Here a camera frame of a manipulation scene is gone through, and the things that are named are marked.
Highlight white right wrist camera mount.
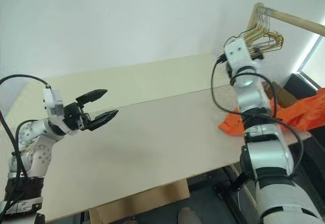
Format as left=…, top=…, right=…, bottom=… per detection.
left=223, top=38, right=263, bottom=75

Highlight gold wire hanger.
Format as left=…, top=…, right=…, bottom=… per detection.
left=245, top=7, right=274, bottom=46
left=247, top=7, right=280, bottom=49
left=250, top=7, right=284, bottom=51

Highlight brown cardboard piece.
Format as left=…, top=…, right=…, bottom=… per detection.
left=262, top=81, right=297, bottom=108

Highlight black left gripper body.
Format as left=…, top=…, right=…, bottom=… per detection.
left=62, top=101, right=93, bottom=135

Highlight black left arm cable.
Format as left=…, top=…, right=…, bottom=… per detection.
left=0, top=74, right=51, bottom=209

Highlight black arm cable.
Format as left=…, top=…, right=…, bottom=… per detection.
left=211, top=53, right=304, bottom=177
left=0, top=74, right=51, bottom=209

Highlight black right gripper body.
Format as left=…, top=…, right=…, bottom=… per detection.
left=249, top=46, right=266, bottom=60

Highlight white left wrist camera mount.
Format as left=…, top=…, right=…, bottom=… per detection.
left=42, top=87, right=65, bottom=119

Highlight wooden clothes rack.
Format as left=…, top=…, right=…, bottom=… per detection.
left=245, top=2, right=325, bottom=37

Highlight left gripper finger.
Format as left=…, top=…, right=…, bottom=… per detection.
left=75, top=88, right=108, bottom=106
left=88, top=109, right=120, bottom=132

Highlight bright window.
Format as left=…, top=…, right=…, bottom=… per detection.
left=295, top=34, right=325, bottom=88

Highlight black metal table frame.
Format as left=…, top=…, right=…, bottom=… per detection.
left=187, top=165, right=255, bottom=224

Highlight orange shorts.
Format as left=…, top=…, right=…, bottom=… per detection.
left=217, top=87, right=325, bottom=136

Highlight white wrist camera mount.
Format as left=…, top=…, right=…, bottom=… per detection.
left=42, top=87, right=65, bottom=119
left=223, top=38, right=263, bottom=75

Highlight cardboard box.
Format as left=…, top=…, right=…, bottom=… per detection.
left=88, top=178, right=191, bottom=224

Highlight beige rounded shape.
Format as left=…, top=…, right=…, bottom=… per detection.
left=177, top=206, right=202, bottom=224

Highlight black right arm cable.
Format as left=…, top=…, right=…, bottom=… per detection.
left=211, top=53, right=304, bottom=177

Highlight black box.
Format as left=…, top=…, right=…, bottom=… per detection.
left=283, top=72, right=321, bottom=101

